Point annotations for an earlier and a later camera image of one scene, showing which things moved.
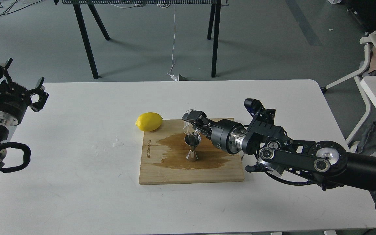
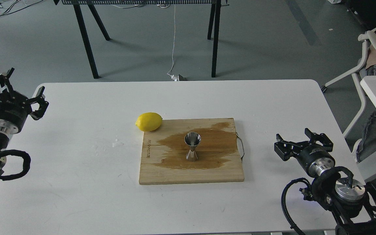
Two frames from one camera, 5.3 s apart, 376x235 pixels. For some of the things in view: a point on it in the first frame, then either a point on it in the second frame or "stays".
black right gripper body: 228,135 to 315,159
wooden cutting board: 164,159 stays
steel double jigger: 193,141 stays
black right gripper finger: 198,118 to 286,149
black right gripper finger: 203,132 to 321,138
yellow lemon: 148,121 stays
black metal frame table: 215,11 stays
